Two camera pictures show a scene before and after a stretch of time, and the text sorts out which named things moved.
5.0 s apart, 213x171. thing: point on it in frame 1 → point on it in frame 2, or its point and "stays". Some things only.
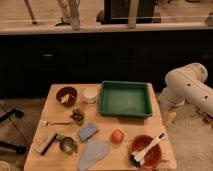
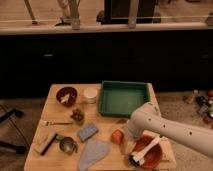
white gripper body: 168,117 → 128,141
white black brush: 137,157 stays
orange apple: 117,136 stays
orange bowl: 152,156 stays
